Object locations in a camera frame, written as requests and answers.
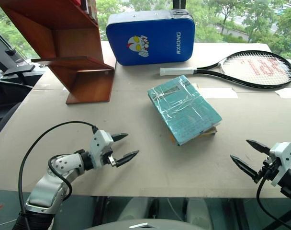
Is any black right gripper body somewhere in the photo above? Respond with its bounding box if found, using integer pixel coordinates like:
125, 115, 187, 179
258, 154, 280, 181

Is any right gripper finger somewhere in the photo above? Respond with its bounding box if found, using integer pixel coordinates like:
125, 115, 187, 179
229, 154, 263, 184
246, 139, 272, 155

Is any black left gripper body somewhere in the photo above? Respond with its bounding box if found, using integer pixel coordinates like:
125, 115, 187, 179
101, 147, 119, 168

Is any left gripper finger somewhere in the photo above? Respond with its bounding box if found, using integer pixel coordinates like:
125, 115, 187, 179
116, 150, 140, 168
111, 132, 129, 142

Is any brown wooden bookshelf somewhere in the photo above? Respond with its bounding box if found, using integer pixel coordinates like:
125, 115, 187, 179
0, 0, 118, 105

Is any teal plastic-wrapped book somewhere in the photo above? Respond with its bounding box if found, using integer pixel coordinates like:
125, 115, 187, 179
146, 75, 223, 146

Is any grey robot torso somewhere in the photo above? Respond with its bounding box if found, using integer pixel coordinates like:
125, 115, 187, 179
84, 196, 214, 230

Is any black white tennis racket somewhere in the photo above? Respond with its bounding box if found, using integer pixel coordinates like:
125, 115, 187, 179
159, 50, 291, 91

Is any blue cartoon kick pad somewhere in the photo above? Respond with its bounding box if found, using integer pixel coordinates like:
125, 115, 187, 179
105, 9, 196, 67

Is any black chair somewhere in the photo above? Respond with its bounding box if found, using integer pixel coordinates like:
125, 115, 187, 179
0, 79, 34, 143

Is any black metal stand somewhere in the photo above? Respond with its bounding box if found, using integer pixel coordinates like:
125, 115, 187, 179
0, 25, 35, 81

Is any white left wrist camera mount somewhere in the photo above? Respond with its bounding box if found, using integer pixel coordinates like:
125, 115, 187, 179
89, 129, 114, 169

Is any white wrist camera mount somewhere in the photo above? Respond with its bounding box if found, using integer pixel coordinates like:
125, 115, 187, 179
89, 129, 114, 169
269, 141, 291, 187

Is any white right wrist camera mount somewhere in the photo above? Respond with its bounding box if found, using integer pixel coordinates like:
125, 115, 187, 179
269, 141, 291, 187

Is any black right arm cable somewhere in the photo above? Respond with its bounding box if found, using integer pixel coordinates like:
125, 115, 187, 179
256, 167, 291, 230

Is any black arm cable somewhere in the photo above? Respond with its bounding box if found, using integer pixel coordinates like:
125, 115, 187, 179
18, 121, 99, 230
256, 167, 291, 230

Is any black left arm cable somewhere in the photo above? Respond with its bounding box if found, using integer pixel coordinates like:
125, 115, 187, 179
18, 121, 99, 230

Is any black vertical post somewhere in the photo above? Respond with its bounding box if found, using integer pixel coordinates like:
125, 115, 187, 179
172, 0, 187, 12

